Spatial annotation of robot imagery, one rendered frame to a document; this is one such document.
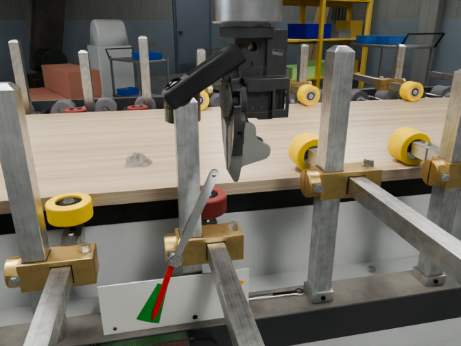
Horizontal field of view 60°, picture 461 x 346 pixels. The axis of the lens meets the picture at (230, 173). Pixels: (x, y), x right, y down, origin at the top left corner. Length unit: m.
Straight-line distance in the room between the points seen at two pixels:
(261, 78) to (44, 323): 0.42
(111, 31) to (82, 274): 6.28
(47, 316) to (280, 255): 0.59
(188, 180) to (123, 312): 0.26
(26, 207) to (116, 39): 6.27
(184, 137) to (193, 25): 10.47
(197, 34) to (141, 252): 10.33
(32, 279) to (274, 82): 0.48
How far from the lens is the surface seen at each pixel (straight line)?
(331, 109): 0.67
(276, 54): 0.54
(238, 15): 0.50
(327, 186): 0.71
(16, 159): 0.65
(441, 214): 0.88
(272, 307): 0.81
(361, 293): 0.88
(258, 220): 0.95
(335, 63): 0.66
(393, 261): 1.16
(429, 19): 8.13
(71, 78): 4.87
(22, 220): 0.68
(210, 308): 0.76
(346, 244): 1.08
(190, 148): 0.62
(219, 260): 0.64
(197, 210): 0.60
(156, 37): 10.56
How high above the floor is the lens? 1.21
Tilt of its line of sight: 20 degrees down
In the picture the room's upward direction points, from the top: straight up
